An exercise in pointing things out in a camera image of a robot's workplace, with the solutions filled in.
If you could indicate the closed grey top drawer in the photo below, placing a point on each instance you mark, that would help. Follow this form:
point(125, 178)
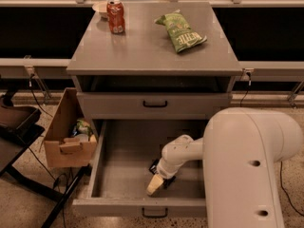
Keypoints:
point(152, 106)

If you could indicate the snack packets in box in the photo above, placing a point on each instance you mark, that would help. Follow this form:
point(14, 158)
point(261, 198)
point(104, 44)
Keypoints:
point(81, 130)

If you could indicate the white bowl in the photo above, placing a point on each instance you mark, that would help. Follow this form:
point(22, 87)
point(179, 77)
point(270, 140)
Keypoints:
point(101, 8)

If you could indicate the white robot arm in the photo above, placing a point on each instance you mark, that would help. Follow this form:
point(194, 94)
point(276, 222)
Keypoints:
point(239, 148)

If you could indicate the open grey middle drawer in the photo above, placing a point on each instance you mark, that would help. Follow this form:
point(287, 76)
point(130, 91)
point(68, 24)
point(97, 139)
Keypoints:
point(120, 172)

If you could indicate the green kettle chips bag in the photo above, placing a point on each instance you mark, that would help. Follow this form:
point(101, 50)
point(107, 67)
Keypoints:
point(179, 31)

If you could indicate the cardboard box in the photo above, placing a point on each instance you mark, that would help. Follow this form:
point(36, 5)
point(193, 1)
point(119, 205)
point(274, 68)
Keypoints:
point(61, 149)

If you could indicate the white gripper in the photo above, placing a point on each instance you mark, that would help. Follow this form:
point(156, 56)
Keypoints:
point(165, 170)

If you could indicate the grey metal railing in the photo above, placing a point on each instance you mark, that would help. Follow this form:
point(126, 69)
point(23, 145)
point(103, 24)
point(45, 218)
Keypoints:
point(34, 67)

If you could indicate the blue rxbar snack bar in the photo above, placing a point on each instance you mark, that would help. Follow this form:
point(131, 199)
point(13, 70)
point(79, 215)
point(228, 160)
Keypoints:
point(153, 170)

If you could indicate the orange soda can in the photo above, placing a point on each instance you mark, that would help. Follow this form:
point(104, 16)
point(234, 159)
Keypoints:
point(115, 16)

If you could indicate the grey drawer cabinet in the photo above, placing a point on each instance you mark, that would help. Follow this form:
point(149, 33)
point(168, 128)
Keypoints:
point(143, 59)

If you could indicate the black folding stand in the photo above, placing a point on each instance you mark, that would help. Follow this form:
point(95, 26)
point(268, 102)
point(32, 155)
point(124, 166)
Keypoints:
point(18, 132)

